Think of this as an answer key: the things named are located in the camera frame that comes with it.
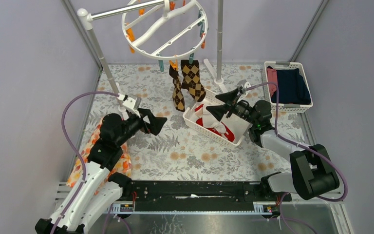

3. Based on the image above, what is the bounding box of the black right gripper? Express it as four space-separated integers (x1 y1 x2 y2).
206 88 258 126

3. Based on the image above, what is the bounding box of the brown argyle sock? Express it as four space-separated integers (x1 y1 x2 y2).
169 66 185 112
181 59 206 102

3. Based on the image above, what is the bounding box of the teal clip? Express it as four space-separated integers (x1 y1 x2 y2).
158 60 165 72
188 53 194 64

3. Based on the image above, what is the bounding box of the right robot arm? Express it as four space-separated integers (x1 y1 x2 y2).
206 88 340 201

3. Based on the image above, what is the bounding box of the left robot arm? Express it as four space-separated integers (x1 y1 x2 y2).
35 109 167 234

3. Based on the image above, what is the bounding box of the teal front clip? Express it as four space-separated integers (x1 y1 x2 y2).
158 60 165 72

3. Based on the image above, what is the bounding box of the orange front left clip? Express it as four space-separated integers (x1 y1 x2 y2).
126 28 135 54

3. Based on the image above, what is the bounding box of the white round clip hanger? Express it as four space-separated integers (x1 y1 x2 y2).
121 0 208 60

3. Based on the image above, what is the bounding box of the white rack right foot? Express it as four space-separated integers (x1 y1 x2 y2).
203 58 228 93

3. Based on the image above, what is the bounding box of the red snowflake sock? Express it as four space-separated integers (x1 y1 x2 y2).
193 103 235 142

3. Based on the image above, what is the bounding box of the white perforated sock basket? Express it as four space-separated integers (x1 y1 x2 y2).
183 103 250 149

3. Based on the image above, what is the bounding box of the floral grey tablecloth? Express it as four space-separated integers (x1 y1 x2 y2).
79 64 309 181

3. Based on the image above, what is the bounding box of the floral orange cloth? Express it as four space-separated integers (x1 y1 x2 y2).
67 114 132 194

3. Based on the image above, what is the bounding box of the pink garment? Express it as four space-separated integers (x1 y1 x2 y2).
266 66 278 97

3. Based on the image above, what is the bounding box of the navy garment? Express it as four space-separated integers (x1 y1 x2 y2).
276 68 312 105

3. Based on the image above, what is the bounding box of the white basket with clothes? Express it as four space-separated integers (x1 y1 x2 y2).
262 61 313 113

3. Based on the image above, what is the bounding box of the grey horizontal rack bar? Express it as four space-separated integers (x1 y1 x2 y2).
87 0 171 22

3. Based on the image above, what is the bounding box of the grey left rack pole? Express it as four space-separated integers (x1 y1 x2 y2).
77 8 120 94

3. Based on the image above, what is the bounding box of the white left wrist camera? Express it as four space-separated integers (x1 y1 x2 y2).
117 94 142 119

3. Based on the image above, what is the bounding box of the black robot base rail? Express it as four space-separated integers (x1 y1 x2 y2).
113 180 284 214

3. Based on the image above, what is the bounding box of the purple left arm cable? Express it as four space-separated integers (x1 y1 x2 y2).
48 92 120 234

